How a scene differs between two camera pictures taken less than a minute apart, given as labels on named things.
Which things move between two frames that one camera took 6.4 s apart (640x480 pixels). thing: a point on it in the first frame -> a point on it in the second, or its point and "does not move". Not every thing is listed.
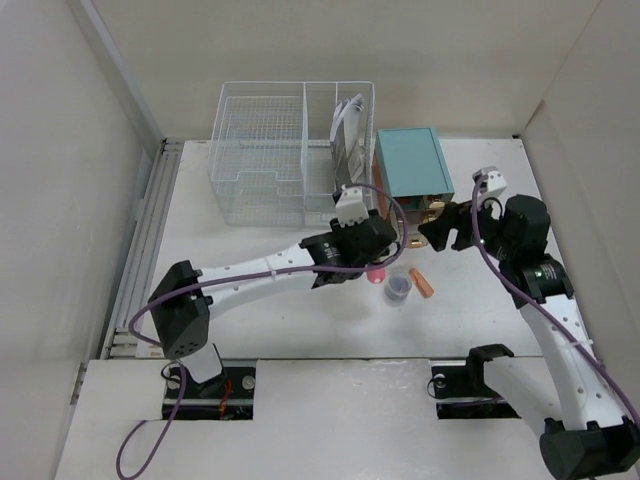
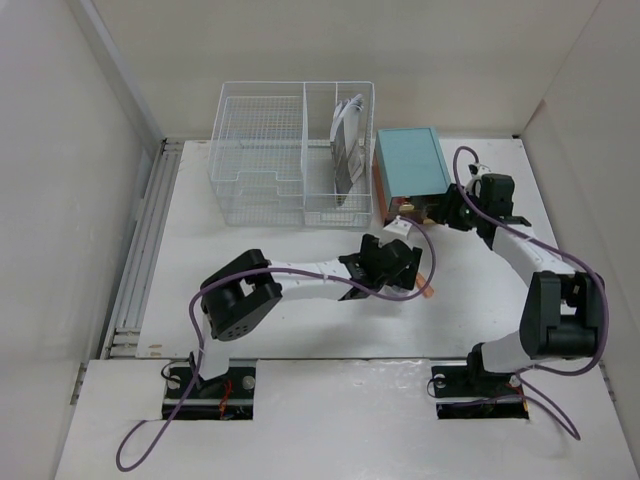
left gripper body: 340,231 -> 404,278
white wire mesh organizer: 271,160 does not move
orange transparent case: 419,281 does not move
